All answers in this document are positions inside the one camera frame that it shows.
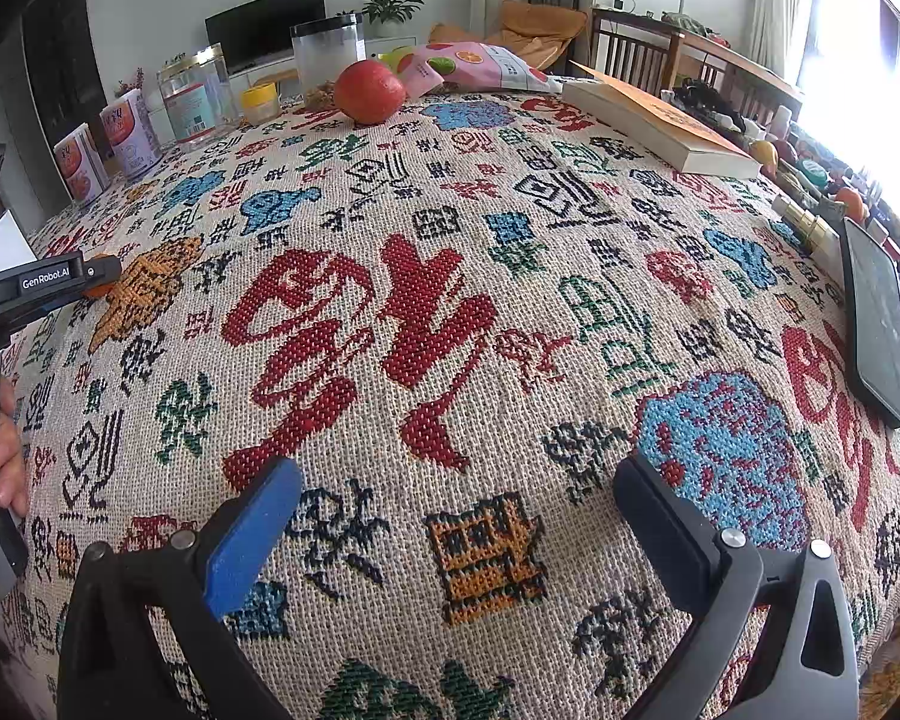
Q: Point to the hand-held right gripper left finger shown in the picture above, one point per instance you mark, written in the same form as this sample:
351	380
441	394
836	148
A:
247	532

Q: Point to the clear jar black lid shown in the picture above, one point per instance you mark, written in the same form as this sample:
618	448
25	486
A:
328	52

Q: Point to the printed woven tablecloth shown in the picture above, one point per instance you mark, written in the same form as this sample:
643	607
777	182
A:
457	352

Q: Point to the beige curtain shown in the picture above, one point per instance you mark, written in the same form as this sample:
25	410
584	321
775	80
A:
780	0

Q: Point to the pink snack packet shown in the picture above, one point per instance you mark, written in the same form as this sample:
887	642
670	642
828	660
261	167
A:
480	66

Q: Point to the small yellow lid jar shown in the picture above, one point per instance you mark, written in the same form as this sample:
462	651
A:
260	103

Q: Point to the glass jar gold lid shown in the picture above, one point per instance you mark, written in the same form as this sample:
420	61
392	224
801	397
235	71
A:
195	97

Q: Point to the black smartphone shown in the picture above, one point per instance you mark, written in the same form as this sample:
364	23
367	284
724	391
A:
877	322

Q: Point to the red flower vase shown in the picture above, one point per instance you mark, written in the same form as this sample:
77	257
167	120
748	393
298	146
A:
131	81

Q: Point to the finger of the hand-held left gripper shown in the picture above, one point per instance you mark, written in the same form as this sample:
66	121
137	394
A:
103	268

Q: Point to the large leafy potted plant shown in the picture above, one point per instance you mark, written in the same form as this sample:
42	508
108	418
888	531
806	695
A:
390	7

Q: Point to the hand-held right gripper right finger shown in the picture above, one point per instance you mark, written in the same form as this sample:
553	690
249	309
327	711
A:
667	532

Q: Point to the red round fruit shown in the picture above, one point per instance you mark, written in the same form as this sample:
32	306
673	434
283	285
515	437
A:
370	92

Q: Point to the dark glass cabinet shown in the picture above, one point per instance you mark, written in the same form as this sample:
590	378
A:
64	52

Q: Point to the orange cover book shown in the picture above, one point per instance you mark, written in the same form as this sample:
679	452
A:
667	127

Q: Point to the small orange fruit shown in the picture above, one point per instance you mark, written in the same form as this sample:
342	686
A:
101	286

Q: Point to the white cardboard box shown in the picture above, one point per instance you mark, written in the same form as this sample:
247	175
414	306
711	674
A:
4	240

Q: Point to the white red label can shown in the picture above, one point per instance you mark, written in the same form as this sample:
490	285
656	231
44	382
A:
131	135
82	165

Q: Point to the black television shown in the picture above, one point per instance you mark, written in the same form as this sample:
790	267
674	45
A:
266	26

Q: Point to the dark wooden bench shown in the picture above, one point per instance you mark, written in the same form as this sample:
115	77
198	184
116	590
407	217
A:
660	52

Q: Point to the orange bean bag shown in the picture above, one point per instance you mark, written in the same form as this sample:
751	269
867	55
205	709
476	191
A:
532	30

